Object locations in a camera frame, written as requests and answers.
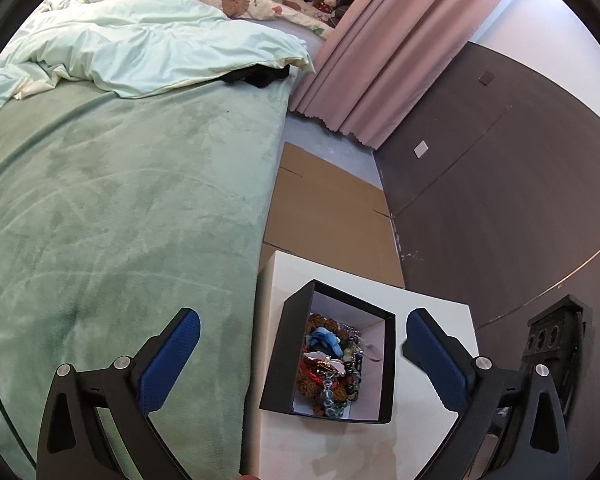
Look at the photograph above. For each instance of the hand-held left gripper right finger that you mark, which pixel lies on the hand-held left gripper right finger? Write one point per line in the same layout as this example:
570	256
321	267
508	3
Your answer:
440	360

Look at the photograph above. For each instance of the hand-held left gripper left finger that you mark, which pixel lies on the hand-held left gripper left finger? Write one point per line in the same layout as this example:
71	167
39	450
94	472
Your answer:
170	360

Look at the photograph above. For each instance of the silver butterfly brooch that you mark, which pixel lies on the silver butterfly brooch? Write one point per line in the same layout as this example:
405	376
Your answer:
327	364

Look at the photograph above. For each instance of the blue flower beaded ornament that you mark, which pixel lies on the blue flower beaded ornament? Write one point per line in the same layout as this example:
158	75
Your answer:
325	338

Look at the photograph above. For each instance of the black jewelry box white inside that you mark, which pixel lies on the black jewelry box white inside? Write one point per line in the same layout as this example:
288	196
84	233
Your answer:
290	340

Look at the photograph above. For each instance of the green plush blanket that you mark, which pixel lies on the green plush blanket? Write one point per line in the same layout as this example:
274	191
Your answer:
105	210

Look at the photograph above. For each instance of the flat brown cardboard sheet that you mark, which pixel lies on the flat brown cardboard sheet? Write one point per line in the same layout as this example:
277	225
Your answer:
330	220

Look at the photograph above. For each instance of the black garment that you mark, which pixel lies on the black garment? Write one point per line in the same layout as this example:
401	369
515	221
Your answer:
260	76

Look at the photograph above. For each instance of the pink curtain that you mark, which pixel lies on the pink curtain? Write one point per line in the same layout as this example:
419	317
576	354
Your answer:
380	50

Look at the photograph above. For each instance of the pale green duvet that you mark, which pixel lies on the pale green duvet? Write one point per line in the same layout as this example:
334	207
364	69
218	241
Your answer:
130	35

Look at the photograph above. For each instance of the teddy bear pillow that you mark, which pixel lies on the teddy bear pillow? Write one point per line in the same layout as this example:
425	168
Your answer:
240	5

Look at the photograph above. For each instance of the red dressed doll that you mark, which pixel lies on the red dressed doll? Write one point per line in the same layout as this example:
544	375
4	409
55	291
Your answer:
326	4

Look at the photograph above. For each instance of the white wall plate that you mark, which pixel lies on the white wall plate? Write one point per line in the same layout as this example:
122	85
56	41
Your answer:
421	149

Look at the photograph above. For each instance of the dark wall plate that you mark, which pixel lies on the dark wall plate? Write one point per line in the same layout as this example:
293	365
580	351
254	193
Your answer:
486	78

